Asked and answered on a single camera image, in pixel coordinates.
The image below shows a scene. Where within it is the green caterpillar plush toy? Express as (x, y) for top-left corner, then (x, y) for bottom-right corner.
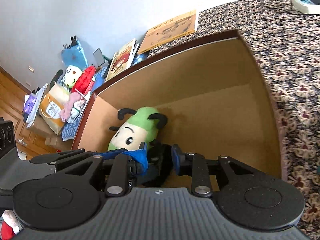
(108, 107), (168, 151)

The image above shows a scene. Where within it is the blue fabric bag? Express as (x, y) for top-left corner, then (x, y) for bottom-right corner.
(61, 36), (88, 70)

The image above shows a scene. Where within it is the red plush toy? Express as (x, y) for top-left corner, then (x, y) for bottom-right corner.
(71, 66), (96, 95)

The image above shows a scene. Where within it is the yellow paper bag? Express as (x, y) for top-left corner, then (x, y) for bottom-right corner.
(39, 83), (69, 135)

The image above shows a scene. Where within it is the green frog plush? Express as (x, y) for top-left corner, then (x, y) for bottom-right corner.
(62, 65), (82, 89)

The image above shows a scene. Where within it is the floral patterned bed cover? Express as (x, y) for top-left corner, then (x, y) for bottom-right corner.
(150, 0), (319, 239)

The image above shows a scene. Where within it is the orange book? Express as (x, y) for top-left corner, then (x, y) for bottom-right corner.
(137, 10), (199, 55)

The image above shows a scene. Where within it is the white power strip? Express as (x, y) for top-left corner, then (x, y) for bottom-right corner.
(291, 0), (320, 15)

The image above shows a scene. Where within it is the brown cardboard box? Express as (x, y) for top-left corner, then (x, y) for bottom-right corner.
(72, 29), (287, 179)

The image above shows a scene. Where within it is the red illustrated book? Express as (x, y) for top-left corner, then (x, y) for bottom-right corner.
(105, 38), (137, 81)

